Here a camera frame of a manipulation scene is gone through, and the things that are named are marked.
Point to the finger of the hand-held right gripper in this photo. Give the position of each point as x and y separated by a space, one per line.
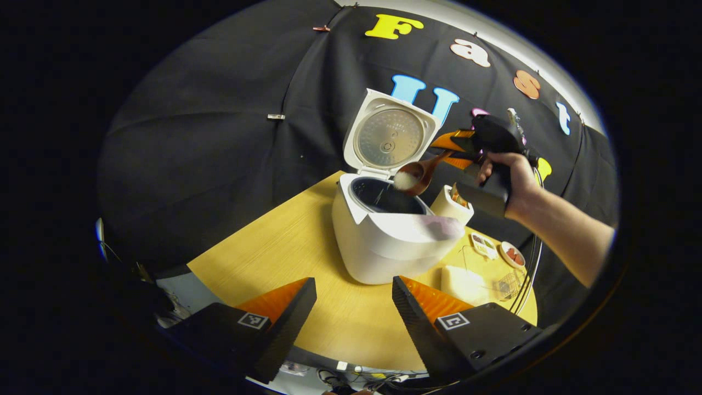
460 162
452 141

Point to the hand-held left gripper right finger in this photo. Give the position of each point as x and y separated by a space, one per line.
417 329

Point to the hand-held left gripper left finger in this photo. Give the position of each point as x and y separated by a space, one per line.
285 323

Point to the brown wooden spoon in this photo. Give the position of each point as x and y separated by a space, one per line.
425 170

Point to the scoop of white rice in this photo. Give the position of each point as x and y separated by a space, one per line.
405 181

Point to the clear box of white rice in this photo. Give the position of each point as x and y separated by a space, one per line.
460 280

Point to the white rice cooker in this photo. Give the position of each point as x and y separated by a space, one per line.
384 247

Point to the toasted bread slice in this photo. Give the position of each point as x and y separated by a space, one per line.
459 197

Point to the white toaster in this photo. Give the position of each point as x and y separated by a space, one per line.
444 208

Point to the white divided dish of grains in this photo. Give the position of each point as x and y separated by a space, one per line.
482 245

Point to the round white plate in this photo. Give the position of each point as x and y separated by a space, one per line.
505 262

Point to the black backdrop cloth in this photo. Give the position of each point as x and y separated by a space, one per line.
219 137

